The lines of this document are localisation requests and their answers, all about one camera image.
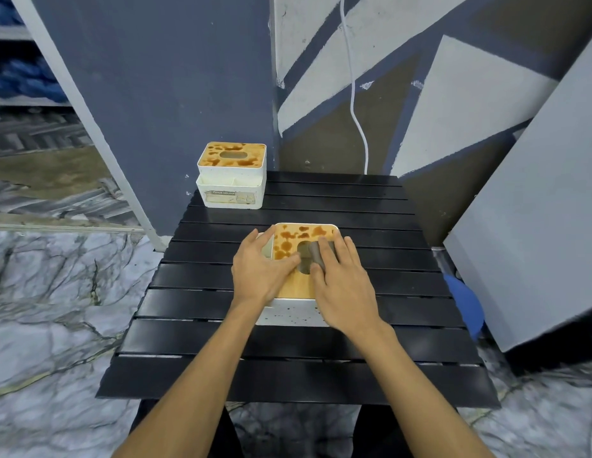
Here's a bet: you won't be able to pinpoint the person's right hand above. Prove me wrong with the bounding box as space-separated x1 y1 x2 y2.
308 236 385 330

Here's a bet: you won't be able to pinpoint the person's left hand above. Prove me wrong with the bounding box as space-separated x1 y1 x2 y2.
231 229 302 309

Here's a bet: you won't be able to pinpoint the grey cleaning pad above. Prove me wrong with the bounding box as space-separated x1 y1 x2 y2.
297 240 333 275

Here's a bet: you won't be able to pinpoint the white tissue box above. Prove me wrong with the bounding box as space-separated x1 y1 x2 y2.
255 222 340 328
195 141 268 211

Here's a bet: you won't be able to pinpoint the person's right forearm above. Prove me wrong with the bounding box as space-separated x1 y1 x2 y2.
333 323 498 458

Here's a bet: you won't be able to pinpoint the person's left forearm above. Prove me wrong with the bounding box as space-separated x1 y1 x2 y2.
111 299 274 458

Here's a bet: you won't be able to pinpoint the white tissue box, stained lid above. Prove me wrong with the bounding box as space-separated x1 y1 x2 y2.
195 141 268 211

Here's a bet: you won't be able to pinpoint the blue cloth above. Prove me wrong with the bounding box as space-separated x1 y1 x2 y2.
442 274 486 340

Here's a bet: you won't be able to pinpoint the person's black trousers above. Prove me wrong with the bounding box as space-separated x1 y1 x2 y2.
128 399 422 458

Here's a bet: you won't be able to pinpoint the grey leaning board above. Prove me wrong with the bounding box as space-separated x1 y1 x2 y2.
442 54 592 354

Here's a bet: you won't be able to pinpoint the pile of blue bundles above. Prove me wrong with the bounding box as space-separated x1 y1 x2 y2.
0 0 68 104

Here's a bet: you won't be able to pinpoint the white shelf rack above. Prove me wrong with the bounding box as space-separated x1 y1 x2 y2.
0 0 72 108

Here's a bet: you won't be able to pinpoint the white cable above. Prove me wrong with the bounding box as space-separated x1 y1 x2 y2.
340 0 371 175

